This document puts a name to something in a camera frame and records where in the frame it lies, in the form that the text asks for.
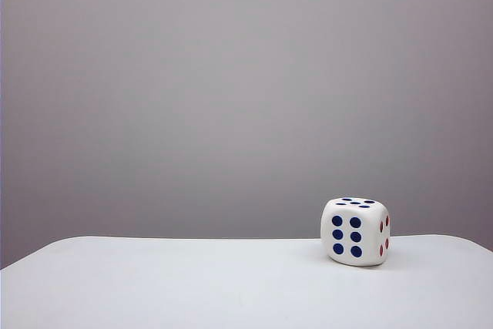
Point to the white die with coloured pips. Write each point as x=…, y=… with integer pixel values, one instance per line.
x=356, y=230

